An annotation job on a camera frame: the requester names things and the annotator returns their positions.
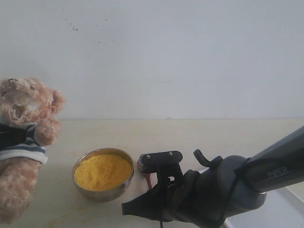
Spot dark wooden spoon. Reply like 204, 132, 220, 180
137, 159, 152, 190

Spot brown teddy bear striped shirt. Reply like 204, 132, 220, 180
0, 78, 65, 224

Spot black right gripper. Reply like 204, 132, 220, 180
121, 151, 189, 221

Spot white rectangular plastic tray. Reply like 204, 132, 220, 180
224, 188, 304, 228

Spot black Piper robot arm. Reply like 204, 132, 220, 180
0, 120, 304, 228

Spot yellow millet grain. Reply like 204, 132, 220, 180
74, 154, 133, 191

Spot steel bowl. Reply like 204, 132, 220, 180
72, 148, 134, 202

